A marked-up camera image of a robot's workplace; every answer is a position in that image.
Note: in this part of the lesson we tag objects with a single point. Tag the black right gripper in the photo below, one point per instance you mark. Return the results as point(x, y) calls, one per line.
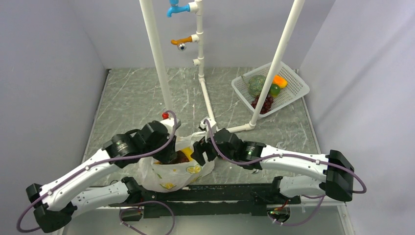
point(199, 147)

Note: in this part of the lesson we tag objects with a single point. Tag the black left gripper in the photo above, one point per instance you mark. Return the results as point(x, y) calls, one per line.
point(170, 154)

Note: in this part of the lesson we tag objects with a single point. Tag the yellow fake bananas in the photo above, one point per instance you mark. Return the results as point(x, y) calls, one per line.
point(188, 152)

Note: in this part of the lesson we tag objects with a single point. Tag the white printed plastic bag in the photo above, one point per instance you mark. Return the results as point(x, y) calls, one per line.
point(154, 176)

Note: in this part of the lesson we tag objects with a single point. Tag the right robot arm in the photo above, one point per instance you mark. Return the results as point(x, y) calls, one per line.
point(315, 174)

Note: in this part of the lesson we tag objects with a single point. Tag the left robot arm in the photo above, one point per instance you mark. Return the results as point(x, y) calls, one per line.
point(55, 204)

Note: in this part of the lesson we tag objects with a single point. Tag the brown fake fruit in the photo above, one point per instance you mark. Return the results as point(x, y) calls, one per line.
point(181, 158)

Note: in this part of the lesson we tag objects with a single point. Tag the purple fake grapes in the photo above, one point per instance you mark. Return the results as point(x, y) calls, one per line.
point(266, 106)

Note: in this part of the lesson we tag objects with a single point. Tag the green fake melon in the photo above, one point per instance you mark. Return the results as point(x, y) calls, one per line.
point(255, 85)

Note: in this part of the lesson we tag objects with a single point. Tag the green fake lime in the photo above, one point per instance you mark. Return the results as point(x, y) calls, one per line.
point(274, 90)

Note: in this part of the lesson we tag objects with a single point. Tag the orange fake fruit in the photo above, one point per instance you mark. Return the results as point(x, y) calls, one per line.
point(280, 81)

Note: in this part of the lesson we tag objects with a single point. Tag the silver metal ball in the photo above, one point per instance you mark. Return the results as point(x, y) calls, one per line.
point(181, 47)

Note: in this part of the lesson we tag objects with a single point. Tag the orange tap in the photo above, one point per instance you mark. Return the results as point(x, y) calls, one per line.
point(182, 41)

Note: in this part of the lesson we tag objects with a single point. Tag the white plastic basket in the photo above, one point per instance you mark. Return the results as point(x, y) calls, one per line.
point(283, 95)

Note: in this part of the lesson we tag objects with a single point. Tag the blue tap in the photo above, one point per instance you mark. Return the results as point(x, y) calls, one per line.
point(175, 8)

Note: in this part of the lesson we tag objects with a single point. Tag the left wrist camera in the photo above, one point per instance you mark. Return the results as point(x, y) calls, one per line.
point(168, 122)

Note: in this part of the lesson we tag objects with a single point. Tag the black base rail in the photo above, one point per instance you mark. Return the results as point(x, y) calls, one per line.
point(253, 199)

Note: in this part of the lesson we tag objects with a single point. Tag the white pvc pipe frame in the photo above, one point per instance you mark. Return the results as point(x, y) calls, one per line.
point(197, 8)

